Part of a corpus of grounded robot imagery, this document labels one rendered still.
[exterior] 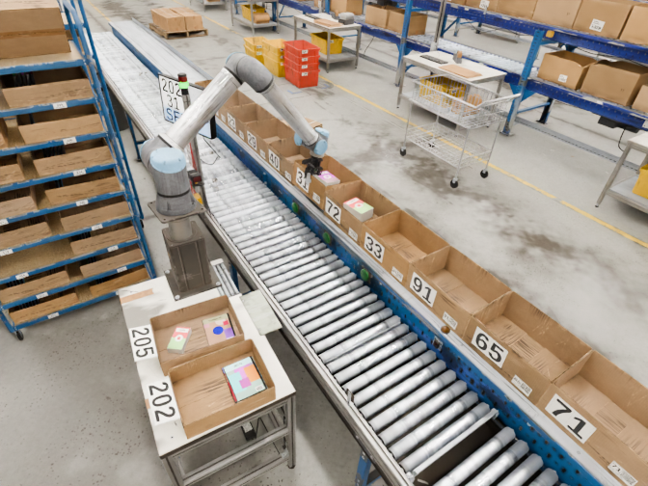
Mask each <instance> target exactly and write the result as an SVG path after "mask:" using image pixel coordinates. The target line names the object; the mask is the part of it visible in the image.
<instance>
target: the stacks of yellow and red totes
mask: <svg viewBox="0 0 648 486"><path fill-rule="evenodd" d="M243 40H244V41H245V44H243V46H244V47H245V53H246V54H247V55H249V56H251V57H253V58H255V59H257V60H258V61H259V62H261V63H262V64H263V65H264V66H265V67H266V68H267V69H268V70H269V71H270V72H271V73H272V74H274V75H276V76H277V77H285V79H286V80H287V81H289V82H290V83H292V84H293V85H295V86H296V87H298V88H299V89H302V88H308V87H315V86H317V85H318V75H319V72H320V69H319V68H318V65H320V63H319V62H318V61H319V58H320V55H319V50H320V47H318V46H316V45H314V44H312V43H310V42H308V41H306V40H283V39H276V40H268V39H267V38H265V37H250V38H243Z"/></svg>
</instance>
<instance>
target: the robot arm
mask: <svg viewBox="0 0 648 486"><path fill-rule="evenodd" d="M244 82H246V83H247V84H248V85H249V86H250V87H251V88H252V89H253V90H254V91H255V92H256V93H257V94H262V95H263V96H264V97H265V98H266V99H267V101H268V102H269V103H270V104H271V105H272V106H273V107H274V108H275V110H276V111H277V112H278V113H279V114H280V115H281V116H282V117H283V119H284V120H285V121H286V122H287V123H288V124H289V125H290V127H291V128H292V129H293V130H294V131H295V135H294V141H295V144H296V145H297V146H304V147H305V148H307V149H309V150H310V157H311V158H309V159H304V160H302V164H304V165H307V168H306V169H305V172H304V175H305V181H306V183H307V185H309V183H311V175H312V176H314V177H315V175H318V176H321V175H322V172H321V170H322V171H323V168H322V167H321V166H320V164H321V161H323V159H322V157H324V153H325V151H326V150H327V147H328V144H327V142H328V138H329V131H327V130H326V129H323V128H320V127H316V128H315V130H314V129H313V128H312V127H311V126H310V124H309V123H308V122H307V121H306V120H305V118H304V117H303V116H302V115H301V114H300V112H299V111H298V110H297V109H296V108H295V106H294V105H293V104H292V103H291V101H290V100H289V99H288V98H287V97H286V95H285V94H284V93H283V92H282V90H281V89H280V88H279V87H278V86H277V84H276V83H275V82H274V76H273V74H272V73H271V72H270V71H269V70H268V69H267V68H266V67H265V66H264V65H263V64H262V63H261V62H259V61H258V60H257V59H255V58H253V57H251V56H249V55H247V54H245V53H242V52H233V53H231V54H229V55H228V57H227V59H226V65H225V66H224V67H223V68H222V70H221V71H220V72H219V73H218V75H217V76H216V77H215V78H214V79H213V80H212V81H211V82H210V84H209V85H208V86H207V87H206V88H205V89H204V90H203V91H202V93H201V94H200V95H199V96H198V97H197V98H196V99H195V101H194V102H193V103H192V104H191V105H190V106H189V107H188V108H187V109H186V111H185V112H184V113H183V114H182V115H181V116H180V117H179V118H178V120H177V121H176V122H175V123H174V124H173V125H172V126H171V128H170V129H169V130H168V131H167V132H166V133H159V134H158V135H157V136H156V137H155V138H153V139H149V140H147V141H145V142H144V143H143V144H142V146H141V149H140V156H141V160H142V162H143V164H144V165H145V166H146V167H147V169H148V170H149V172H150V173H151V174H152V176H153V178H154V181H155V186H156V191H157V197H156V201H155V208H156V211H157V212H158V213H160V214H162V215H166V216H179V215H183V214H186V213H189V212H191V211H192V210H194V209H195V208H196V206H197V202H196V199H195V197H194V195H193V194H192V192H191V191H190V185H189V178H188V173H187V166H186V159H185V156H184V149H185V148H186V146H187V145H188V144H189V143H190V142H191V141H192V140H193V139H194V137H195V136H196V135H197V134H198V133H199V132H200V131H201V130H202V129H203V127H204V126H205V125H206V124H207V123H208V122H209V121H210V119H211V118H212V117H213V116H214V115H215V114H216V113H217V112H218V110H219V109H220V108H221V107H222V106H223V105H224V104H225V103H226V101H227V100H228V99H229V98H230V97H231V96H232V95H233V93H234V92H235V91H236V90H237V89H238V88H239V87H241V85H242V84H243V83H244ZM320 172H321V173H320Z"/></svg>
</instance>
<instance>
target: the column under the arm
mask: <svg viewBox="0 0 648 486"><path fill-rule="evenodd" d="M190 222H191V229H192V235H191V236H190V237H189V238H187V239H185V240H173V239H172V237H171V235H170V230H169V227H167V228H164V229H162V234H163V238H164V242H165V245H166V249H167V253H168V257H169V260H170V264H171V267H172V269H169V270H166V271H164V274H165V277H166V279H167V282H168V285H169V287H170V290H171V291H172V294H173V297H174V299H175V302H176V301H179V300H182V299H185V298H188V297H191V296H194V295H197V294H200V293H203V292H206V291H208V290H211V289H214V288H217V287H220V286H223V285H222V283H221V281H220V279H219V278H218V276H217V274H216V272H215V270H214V268H213V266H212V264H211V262H210V260H209V258H208V257H207V251H206V247H205V241H204V237H203V234H202V232H201V230H200V229H199V227H198V225H197V223H196V221H190Z"/></svg>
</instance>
